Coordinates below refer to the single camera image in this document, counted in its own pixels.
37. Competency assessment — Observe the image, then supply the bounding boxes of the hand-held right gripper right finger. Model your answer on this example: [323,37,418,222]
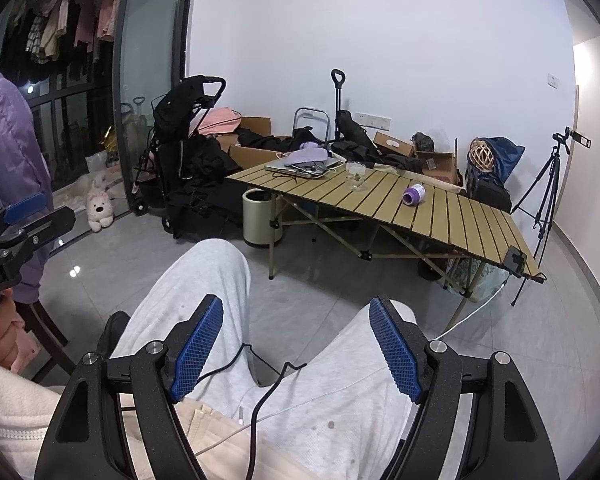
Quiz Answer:
[367,296,563,480]

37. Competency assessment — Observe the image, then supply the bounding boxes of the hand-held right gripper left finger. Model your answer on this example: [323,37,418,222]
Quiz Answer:
[32,294,226,480]

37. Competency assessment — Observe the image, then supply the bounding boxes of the white plush toy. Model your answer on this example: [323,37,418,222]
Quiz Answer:
[85,180,116,233]

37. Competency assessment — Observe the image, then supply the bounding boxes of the balcony railing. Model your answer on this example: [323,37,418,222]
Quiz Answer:
[27,74,117,192]

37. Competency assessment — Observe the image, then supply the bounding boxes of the wicker basket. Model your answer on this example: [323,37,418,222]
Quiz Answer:
[468,139,496,174]

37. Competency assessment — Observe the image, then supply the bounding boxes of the black bag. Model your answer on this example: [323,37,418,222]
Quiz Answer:
[462,169,514,214]

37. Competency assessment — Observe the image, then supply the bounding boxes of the person's grey pants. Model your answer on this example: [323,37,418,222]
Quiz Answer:
[107,239,422,480]

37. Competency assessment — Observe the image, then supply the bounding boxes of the pink cloth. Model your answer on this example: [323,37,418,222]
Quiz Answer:
[199,107,242,137]

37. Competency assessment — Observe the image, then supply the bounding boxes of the white charging cable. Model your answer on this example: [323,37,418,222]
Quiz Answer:
[432,280,511,341]

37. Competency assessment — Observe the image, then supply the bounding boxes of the folding slatted table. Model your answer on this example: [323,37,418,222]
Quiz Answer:
[225,152,548,322]

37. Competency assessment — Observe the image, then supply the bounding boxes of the purple cloth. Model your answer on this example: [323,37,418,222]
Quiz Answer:
[285,142,332,169]

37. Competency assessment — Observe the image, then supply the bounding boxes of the glass sliding door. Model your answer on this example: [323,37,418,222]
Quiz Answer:
[111,0,192,213]

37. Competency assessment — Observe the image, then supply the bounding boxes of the printed bag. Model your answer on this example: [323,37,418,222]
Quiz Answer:
[442,255,507,304]

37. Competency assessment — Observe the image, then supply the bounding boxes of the white wall socket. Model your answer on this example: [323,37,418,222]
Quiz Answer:
[356,111,392,129]

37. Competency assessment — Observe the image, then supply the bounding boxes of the white trash bin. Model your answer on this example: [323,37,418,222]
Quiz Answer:
[242,188,284,249]

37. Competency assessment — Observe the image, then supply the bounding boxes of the cardboard box with handle hole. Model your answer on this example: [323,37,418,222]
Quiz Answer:
[373,131,415,159]

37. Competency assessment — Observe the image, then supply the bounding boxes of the purple bottle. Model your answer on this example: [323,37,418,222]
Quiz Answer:
[402,184,428,207]

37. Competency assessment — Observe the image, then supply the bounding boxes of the black stroller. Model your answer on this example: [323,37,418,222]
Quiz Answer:
[132,76,227,239]

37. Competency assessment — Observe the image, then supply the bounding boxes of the grey laptop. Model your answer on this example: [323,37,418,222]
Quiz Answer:
[265,152,342,179]

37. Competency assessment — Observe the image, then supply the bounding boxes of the black phone on clamp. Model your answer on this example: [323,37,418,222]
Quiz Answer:
[500,246,529,279]

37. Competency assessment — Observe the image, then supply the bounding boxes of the large cardboard box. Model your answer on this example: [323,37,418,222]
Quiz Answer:
[219,116,302,173]

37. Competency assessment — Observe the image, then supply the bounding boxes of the black cable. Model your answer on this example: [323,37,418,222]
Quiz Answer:
[195,342,307,480]

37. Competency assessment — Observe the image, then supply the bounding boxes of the black cart with handle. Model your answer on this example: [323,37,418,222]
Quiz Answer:
[329,69,377,161]

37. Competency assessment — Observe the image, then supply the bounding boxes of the purple jacket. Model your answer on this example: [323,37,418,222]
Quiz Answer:
[0,72,57,306]

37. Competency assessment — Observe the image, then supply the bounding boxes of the person's cream jacket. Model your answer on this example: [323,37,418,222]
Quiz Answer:
[115,395,321,480]

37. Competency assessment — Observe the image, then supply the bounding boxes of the dark wooden chair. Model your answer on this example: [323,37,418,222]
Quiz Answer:
[15,300,131,387]

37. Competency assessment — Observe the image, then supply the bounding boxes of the black tripod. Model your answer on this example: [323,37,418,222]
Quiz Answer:
[510,142,563,307]

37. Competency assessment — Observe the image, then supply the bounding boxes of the person's left hand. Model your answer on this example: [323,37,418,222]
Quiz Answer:
[0,291,32,374]

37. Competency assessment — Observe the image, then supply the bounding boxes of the small cardboard box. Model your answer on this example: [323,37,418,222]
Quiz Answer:
[414,150,462,187]

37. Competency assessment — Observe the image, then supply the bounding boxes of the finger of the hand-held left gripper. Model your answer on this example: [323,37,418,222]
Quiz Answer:
[0,191,47,242]
[0,205,77,267]

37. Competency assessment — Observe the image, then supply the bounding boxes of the person's left forearm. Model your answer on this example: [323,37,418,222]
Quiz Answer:
[0,352,66,480]

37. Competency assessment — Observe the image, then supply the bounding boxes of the grey folding chair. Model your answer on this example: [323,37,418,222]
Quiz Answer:
[292,107,331,144]

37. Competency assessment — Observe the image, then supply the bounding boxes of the row of hanging clothes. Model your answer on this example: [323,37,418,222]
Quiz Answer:
[9,0,127,67]

